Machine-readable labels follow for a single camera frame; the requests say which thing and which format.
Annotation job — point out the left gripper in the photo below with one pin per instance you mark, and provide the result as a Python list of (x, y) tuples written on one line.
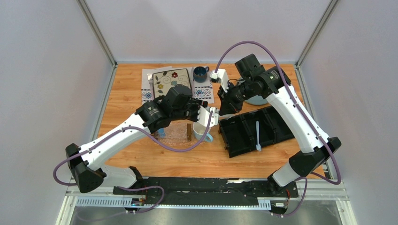
[(197, 103)]

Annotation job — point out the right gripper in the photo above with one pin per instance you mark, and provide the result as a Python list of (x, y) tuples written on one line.
[(228, 105)]

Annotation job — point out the white mug with blue handle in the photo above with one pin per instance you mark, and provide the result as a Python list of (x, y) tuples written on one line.
[(199, 132)]

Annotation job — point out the glass holder with wooden ends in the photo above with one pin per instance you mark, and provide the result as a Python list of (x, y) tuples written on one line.
[(176, 132)]

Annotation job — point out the black compartment organizer box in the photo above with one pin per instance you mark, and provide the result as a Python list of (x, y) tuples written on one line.
[(239, 132)]

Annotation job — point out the blue toothpaste tube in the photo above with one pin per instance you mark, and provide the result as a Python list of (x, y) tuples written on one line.
[(161, 133)]

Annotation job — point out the light blue toothbrush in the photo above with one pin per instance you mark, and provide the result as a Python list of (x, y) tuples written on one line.
[(258, 146)]

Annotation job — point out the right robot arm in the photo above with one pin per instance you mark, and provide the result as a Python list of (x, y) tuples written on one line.
[(273, 85)]

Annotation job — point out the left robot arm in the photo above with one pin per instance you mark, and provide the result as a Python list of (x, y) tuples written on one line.
[(85, 162)]

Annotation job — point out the white patterned placemat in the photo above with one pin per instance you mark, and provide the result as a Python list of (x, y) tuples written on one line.
[(202, 91)]

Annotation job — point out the round grey-blue plate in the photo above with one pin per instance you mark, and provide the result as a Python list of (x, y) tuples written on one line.
[(256, 100)]

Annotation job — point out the dark blue ceramic cup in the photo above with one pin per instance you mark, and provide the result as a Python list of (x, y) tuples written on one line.
[(200, 74)]

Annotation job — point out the square floral ceramic plate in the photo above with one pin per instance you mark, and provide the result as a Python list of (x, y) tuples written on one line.
[(163, 81)]

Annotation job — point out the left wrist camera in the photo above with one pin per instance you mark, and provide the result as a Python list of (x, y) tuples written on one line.
[(209, 114)]

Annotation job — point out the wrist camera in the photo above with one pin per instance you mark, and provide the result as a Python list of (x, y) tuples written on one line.
[(220, 76), (209, 114)]

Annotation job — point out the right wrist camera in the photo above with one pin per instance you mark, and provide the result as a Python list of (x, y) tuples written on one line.
[(220, 76)]

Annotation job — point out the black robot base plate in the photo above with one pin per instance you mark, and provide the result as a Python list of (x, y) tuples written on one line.
[(199, 191)]

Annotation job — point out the aluminium frame rail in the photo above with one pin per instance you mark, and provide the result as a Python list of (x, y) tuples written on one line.
[(313, 190)]

